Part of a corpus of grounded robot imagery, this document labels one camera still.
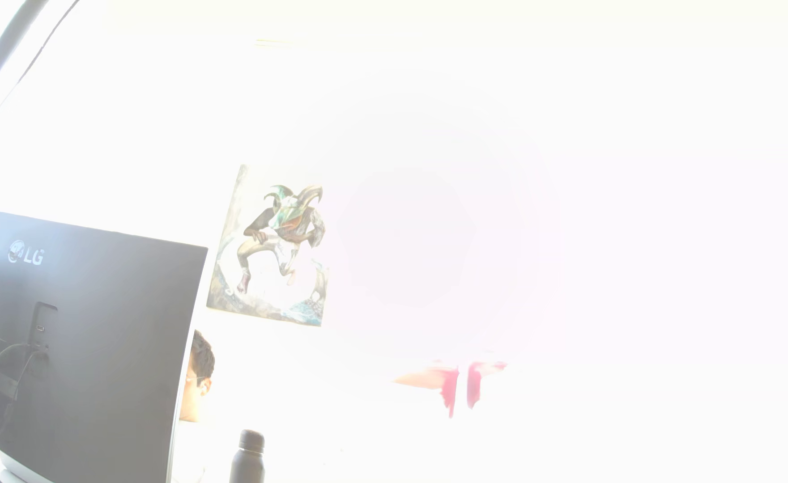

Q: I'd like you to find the fantasy figure wall poster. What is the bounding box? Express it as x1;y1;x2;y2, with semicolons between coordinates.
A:
206;164;329;327

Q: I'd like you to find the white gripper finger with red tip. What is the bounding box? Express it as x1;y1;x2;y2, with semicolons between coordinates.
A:
394;365;460;418
466;362;507;409

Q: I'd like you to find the black LG monitor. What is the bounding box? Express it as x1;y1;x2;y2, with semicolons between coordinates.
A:
0;208;209;483

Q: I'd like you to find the dark-haired person's head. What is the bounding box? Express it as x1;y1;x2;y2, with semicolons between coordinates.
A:
180;330;216;424

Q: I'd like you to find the black drinking bottle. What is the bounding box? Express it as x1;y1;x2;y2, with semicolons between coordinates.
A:
229;429;266;483

